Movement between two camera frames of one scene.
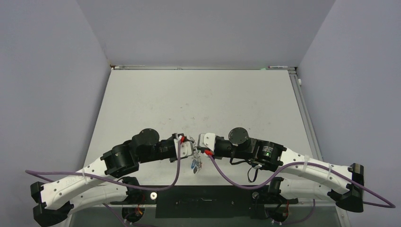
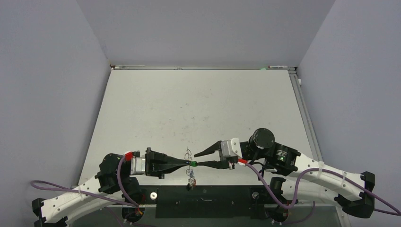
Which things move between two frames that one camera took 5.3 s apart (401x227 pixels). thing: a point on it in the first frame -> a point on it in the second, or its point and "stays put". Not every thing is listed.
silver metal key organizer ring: [196, 154] -> [189, 172]
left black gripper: [171, 138] -> [156, 163]
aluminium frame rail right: [312, 132] stays put
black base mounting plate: [205, 201] stays put
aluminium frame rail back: [143, 67] stays put
